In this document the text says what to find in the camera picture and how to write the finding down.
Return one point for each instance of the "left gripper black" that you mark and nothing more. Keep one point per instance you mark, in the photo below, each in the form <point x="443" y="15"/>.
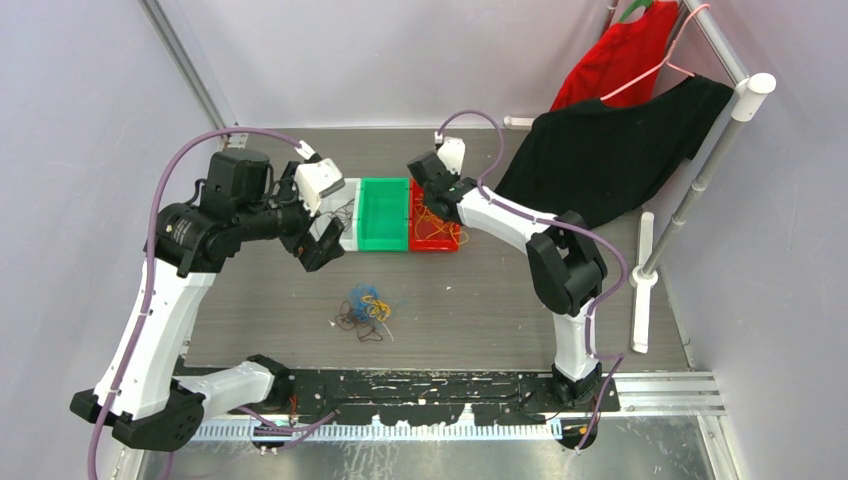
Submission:
<point x="311" y="253"/>

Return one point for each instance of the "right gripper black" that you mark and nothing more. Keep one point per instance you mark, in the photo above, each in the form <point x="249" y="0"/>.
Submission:
<point x="455" y="177"/>

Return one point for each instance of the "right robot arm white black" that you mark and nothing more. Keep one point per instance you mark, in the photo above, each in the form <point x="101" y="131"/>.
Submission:
<point x="566" y="267"/>

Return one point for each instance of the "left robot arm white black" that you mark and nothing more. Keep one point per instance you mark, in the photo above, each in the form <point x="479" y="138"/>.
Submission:
<point x="241" y="199"/>

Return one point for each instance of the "red plastic bin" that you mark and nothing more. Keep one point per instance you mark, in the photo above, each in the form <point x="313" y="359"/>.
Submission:
<point x="428" y="232"/>

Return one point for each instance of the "green plastic bin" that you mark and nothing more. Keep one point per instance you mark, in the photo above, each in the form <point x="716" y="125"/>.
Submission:
<point x="383" y="215"/>

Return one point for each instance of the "white plastic bin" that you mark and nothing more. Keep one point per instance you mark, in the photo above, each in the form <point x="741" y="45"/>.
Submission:
<point x="344" y="205"/>

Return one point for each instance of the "black shirt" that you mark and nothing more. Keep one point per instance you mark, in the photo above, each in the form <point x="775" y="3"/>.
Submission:
<point x="601" y="161"/>

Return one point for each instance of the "red shirt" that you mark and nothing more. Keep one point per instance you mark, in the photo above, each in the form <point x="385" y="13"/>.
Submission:
<point x="623" y="52"/>

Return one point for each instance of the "pink clothes hanger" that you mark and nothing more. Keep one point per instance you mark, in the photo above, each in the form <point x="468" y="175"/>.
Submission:
<point x="666" y="61"/>

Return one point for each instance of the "green clothes hanger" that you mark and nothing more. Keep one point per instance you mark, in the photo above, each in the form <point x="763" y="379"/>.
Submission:
<point x="633" y="7"/>

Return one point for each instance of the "white clothes rack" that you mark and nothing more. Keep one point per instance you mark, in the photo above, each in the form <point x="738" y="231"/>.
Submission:
<point x="750" y="93"/>

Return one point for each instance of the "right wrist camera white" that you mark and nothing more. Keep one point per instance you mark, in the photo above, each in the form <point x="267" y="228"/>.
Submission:
<point x="450" y="151"/>

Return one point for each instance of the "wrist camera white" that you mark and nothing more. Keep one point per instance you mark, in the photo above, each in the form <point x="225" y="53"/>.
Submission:
<point x="316" y="181"/>
<point x="450" y="151"/>

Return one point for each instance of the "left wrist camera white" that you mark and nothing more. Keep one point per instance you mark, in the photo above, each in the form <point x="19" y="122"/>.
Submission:
<point x="316" y="181"/>

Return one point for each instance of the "white cable duct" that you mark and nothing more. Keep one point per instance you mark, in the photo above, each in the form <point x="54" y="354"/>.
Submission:
<point x="233" y="429"/>

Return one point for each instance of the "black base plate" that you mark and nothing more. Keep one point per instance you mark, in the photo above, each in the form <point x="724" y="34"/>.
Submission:
<point x="427" y="397"/>

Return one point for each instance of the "aluminium frame post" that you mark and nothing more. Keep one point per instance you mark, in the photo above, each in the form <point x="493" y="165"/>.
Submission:
<point x="172" y="25"/>

